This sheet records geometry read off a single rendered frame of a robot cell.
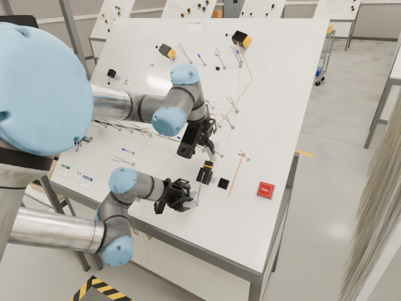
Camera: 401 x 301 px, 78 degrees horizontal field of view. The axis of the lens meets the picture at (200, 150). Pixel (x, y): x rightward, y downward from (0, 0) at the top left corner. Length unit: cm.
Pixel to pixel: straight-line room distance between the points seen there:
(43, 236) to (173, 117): 37
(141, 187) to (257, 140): 51
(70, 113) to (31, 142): 5
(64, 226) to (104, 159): 74
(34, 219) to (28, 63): 43
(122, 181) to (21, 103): 48
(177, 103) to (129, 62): 91
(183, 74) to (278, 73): 56
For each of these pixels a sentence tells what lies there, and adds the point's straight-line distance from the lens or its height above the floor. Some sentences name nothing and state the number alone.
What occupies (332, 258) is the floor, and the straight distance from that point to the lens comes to 224.
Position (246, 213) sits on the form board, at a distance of 98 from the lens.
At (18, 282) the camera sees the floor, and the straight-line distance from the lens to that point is 240.
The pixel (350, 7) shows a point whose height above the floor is 116.
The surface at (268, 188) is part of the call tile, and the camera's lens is 94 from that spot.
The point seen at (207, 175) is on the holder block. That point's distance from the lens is 94.
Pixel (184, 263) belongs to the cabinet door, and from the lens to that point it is 128.
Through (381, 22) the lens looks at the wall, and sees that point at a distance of 1167.
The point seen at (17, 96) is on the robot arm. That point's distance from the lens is 25.
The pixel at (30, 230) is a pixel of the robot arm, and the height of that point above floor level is 131.
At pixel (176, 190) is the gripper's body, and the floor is 117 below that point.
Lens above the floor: 170
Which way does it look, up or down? 32 degrees down
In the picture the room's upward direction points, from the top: 3 degrees counter-clockwise
